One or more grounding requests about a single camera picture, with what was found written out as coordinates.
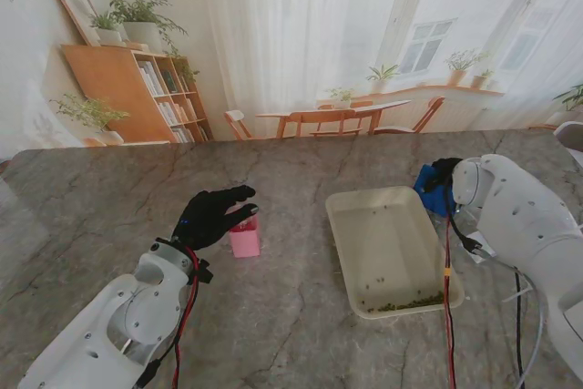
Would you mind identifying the cream baking tray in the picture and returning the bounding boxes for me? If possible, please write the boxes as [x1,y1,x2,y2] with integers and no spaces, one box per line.
[325,186,465,321]

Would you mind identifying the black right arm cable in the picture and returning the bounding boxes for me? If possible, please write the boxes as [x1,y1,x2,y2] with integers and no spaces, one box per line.
[448,210,527,389]

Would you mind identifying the blue scraper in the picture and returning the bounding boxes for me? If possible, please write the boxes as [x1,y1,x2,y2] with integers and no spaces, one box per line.
[413,164,456,217]

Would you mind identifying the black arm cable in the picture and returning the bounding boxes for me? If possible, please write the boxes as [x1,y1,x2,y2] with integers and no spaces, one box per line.
[448,210,527,389]
[135,288,201,389]

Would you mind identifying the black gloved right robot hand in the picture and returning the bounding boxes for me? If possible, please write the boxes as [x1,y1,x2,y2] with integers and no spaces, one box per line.
[423,157,464,194]

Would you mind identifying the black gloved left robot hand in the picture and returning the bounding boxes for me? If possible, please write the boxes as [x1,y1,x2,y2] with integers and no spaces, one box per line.
[171,185,262,252]

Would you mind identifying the thin grey cable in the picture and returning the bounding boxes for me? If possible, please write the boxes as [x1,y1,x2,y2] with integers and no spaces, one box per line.
[500,265,547,389]

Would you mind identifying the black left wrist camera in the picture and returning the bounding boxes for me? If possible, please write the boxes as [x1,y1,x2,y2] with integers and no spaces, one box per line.
[194,259,215,285]

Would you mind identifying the pink square jar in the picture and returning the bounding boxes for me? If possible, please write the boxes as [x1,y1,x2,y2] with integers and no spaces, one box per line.
[229,207,261,259]

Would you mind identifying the scattered green beans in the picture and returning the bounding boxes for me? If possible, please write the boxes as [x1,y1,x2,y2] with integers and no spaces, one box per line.
[359,206,445,312]

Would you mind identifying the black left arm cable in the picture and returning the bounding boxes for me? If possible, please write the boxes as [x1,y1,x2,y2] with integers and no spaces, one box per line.
[135,288,201,389]

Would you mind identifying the red left arm cable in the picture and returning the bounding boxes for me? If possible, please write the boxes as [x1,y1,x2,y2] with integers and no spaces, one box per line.
[171,247,201,389]

